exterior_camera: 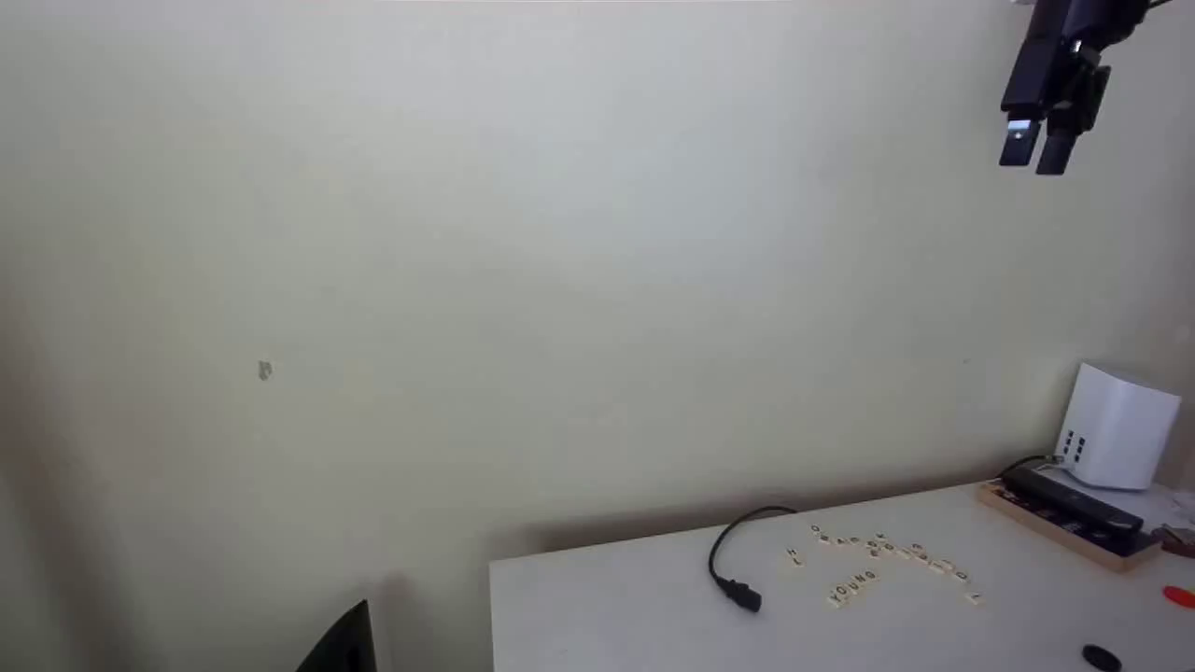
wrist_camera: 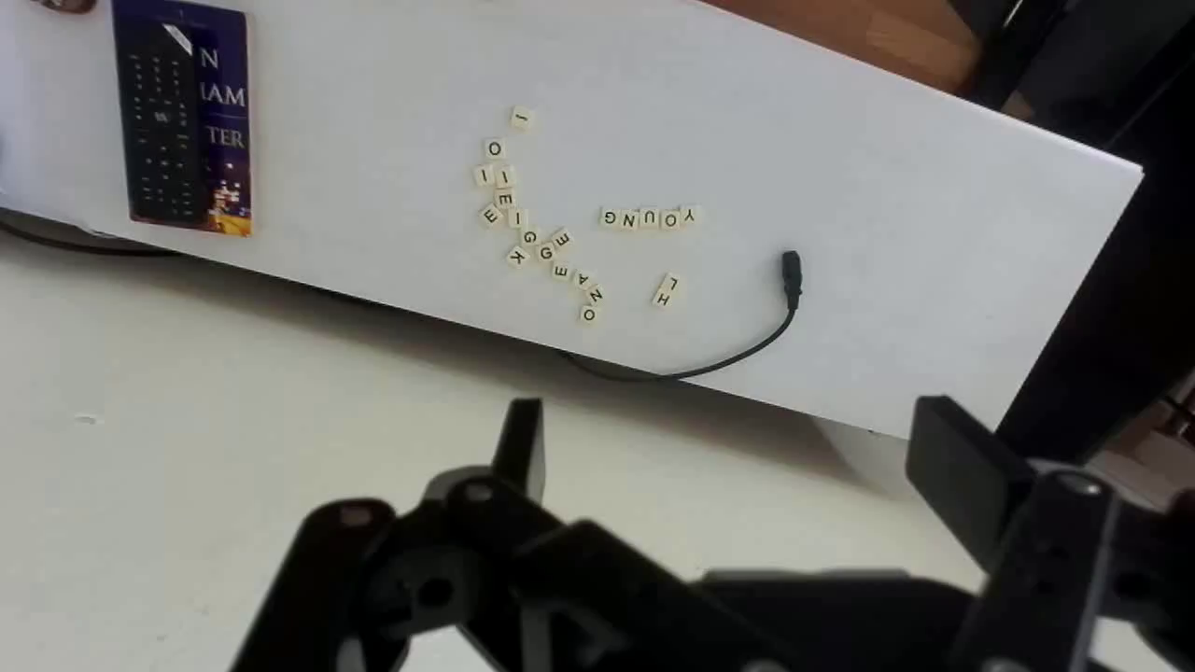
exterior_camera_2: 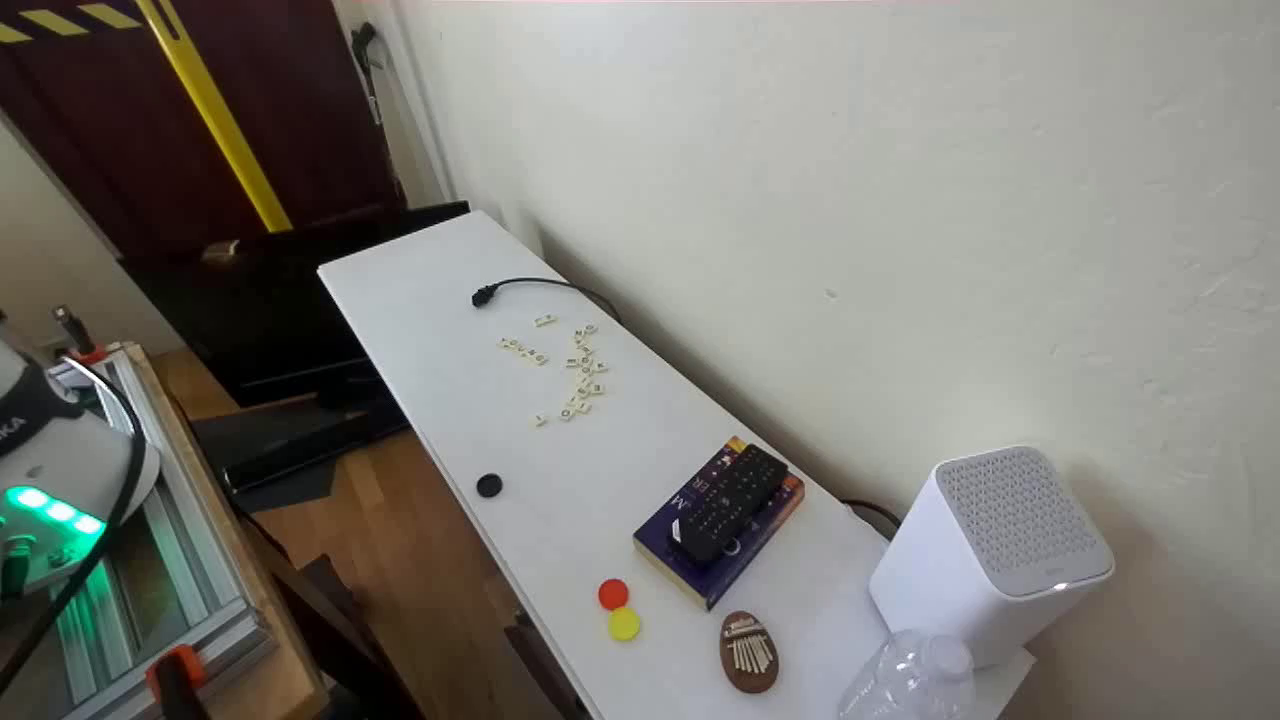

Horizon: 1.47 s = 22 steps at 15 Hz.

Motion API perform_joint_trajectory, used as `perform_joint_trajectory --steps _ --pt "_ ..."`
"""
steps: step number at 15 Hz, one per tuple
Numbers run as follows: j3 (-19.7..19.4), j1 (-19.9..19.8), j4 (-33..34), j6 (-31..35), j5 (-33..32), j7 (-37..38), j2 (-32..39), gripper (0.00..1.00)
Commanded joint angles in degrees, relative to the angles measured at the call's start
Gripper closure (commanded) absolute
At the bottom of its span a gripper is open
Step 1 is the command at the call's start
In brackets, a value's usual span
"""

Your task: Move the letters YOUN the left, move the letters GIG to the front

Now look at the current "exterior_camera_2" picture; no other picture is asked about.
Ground thick black base cable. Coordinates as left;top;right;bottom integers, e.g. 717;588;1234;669
0;355;152;697

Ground wooden workbench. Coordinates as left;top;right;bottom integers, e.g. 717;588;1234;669
136;339;334;720

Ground dark blue electronic box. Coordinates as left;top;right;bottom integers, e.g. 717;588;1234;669
630;431;806;611

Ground black flat panel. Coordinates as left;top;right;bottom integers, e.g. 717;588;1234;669
190;391;410;514

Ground orange clamp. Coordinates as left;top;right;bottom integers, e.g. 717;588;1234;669
138;638;215;720

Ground black box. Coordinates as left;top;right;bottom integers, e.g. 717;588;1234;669
121;195;472;411

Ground black remote control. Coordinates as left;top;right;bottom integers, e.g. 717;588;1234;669
663;444;792;563

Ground white air purifier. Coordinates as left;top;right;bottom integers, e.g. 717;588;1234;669
869;444;1119;672

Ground black power cable with plug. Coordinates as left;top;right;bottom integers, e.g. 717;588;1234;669
467;270;593;312

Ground brown oval object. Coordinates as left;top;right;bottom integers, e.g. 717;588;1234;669
717;607;783;697

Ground aluminium profile frame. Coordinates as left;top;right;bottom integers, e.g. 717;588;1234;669
0;336;262;720

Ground black cable behind purifier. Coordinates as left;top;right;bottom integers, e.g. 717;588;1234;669
836;491;908;537

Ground white robot base green lights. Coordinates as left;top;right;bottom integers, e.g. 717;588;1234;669
0;336;165;603

